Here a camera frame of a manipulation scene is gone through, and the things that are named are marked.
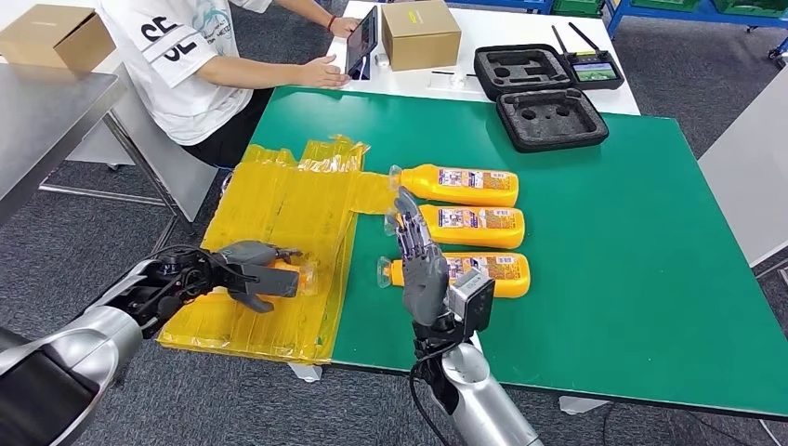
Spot person's left hand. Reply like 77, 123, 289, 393
329, 16, 362, 39

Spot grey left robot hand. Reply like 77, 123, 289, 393
215, 240, 304, 315

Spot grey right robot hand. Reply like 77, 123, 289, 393
392, 187, 454, 327

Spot person's right hand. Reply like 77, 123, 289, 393
298, 55, 352, 90

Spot black tablet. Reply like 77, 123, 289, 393
344, 5, 380, 81

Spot orange detergent bottle clear cap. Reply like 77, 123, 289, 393
376, 252, 532, 300
195, 258, 322, 312
384, 204, 526, 250
387, 164, 520, 208

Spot yellow taped cardboard sheet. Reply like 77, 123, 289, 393
156, 135, 401, 365

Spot cardboard box yellow sticker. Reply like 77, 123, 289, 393
380, 0, 463, 72

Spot person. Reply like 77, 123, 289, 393
95, 0, 364, 170

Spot black foam-lined open case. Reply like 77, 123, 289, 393
473, 43, 611, 154

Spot green plastic crate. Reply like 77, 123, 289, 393
714, 0, 788, 18
552, 0, 605, 17

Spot steel table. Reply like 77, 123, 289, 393
0, 63, 181, 254

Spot black remote controller with antennas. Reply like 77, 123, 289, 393
550, 21, 626, 92

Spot plain brown cardboard box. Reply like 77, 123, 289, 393
0, 4, 117, 73

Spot light grey table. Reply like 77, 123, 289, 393
697, 67, 788, 269

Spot blue metal rack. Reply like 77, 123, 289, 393
603, 0, 788, 63

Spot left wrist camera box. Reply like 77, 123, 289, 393
249, 266, 301, 298

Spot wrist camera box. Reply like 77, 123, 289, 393
249, 266, 301, 298
447, 269, 496, 340

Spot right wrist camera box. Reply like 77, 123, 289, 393
447, 269, 496, 340

